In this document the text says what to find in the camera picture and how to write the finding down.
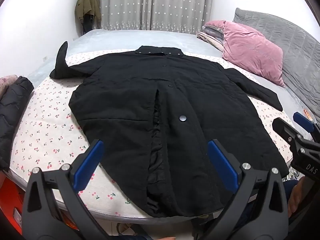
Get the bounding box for person's right hand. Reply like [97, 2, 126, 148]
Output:
[287, 176, 307, 218]

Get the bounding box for cherry print bed sheet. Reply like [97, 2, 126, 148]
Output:
[10, 50, 294, 221]

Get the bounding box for light grey bed blanket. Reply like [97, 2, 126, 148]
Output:
[27, 29, 318, 121]

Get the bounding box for stack of folded blankets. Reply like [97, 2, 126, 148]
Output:
[196, 20, 227, 52]

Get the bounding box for pink floral cloth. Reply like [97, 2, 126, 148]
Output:
[0, 75, 18, 99]

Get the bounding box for olive green hanging jacket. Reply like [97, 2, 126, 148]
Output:
[74, 0, 102, 26]

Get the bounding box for pink velvet pillow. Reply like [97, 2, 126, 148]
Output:
[222, 20, 286, 88]

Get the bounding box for dark hanging trousers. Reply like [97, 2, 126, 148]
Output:
[81, 14, 97, 34]

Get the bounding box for black puffer jacket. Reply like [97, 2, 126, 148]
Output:
[0, 76, 35, 172]

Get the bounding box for grey star print curtain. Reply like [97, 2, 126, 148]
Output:
[91, 0, 215, 34]

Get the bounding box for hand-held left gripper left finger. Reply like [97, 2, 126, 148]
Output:
[22, 139, 111, 240]

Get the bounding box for grey quilted headboard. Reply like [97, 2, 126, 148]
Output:
[232, 7, 320, 126]

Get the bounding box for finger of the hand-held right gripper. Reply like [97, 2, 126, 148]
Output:
[293, 112, 320, 142]
[272, 117, 306, 154]

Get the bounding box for person's blue trousers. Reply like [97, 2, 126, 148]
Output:
[282, 180, 299, 207]

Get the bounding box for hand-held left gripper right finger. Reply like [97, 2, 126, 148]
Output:
[192, 139, 290, 240]

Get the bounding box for black long coat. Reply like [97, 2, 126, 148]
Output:
[49, 41, 290, 218]

